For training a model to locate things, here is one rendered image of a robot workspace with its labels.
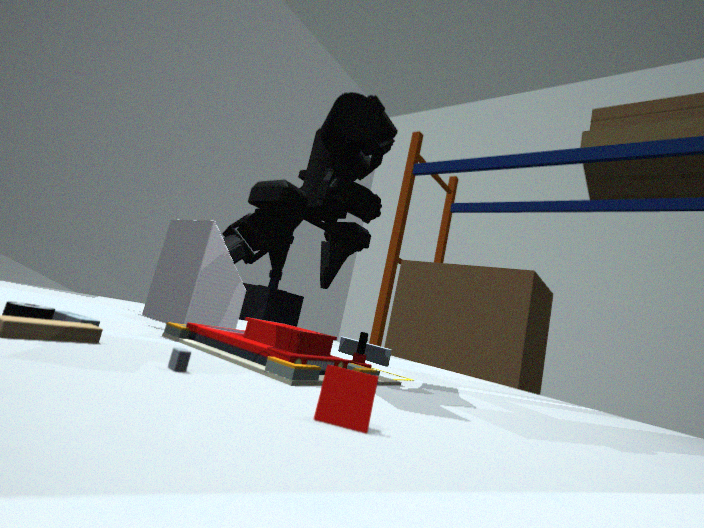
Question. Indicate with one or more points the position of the tan flat bar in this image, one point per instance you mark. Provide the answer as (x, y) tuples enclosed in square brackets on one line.
[(47, 330)]

